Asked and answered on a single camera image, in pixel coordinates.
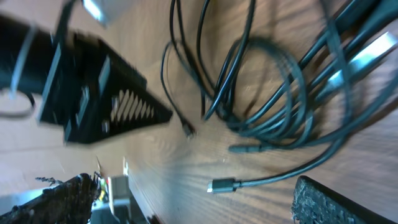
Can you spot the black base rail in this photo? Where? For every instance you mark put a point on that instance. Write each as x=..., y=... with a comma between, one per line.
x=117, y=205

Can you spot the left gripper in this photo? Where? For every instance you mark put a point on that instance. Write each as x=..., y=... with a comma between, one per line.
x=92, y=93

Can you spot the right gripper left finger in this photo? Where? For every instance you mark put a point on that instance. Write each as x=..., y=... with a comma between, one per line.
x=68, y=202

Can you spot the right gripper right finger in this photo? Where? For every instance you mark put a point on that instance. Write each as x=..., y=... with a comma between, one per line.
x=315, y=203

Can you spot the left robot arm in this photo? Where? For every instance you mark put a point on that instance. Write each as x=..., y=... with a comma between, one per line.
x=29, y=51

